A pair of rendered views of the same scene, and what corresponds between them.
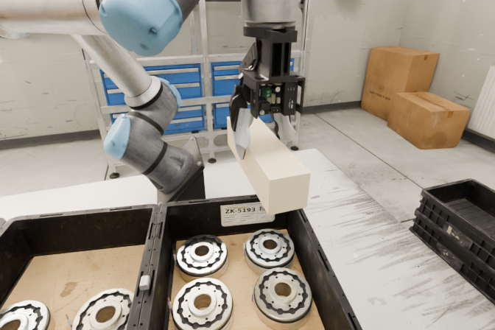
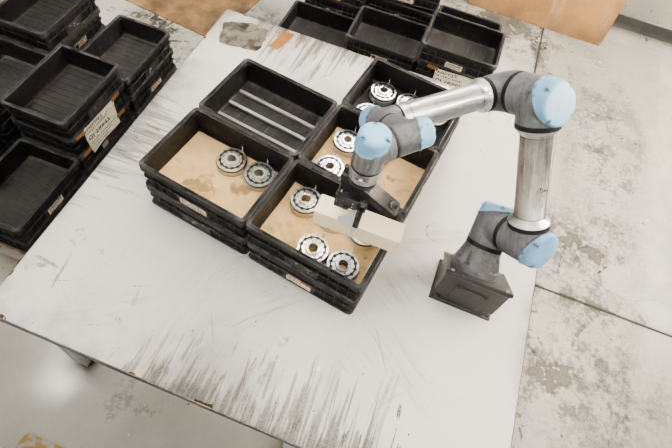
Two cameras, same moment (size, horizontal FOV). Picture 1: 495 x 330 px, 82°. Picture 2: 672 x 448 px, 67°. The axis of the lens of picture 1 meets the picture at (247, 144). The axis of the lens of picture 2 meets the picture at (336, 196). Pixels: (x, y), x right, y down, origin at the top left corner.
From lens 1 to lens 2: 135 cm
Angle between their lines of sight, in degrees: 82
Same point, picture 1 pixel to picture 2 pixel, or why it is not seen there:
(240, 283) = (336, 243)
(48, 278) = (403, 173)
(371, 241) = (318, 396)
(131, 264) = not seen: hidden behind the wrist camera
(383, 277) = (290, 366)
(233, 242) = (366, 259)
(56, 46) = not seen: outside the picture
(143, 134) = (486, 223)
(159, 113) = (504, 236)
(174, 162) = (467, 256)
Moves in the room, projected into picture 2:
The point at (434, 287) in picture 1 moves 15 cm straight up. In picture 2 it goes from (258, 390) to (257, 377)
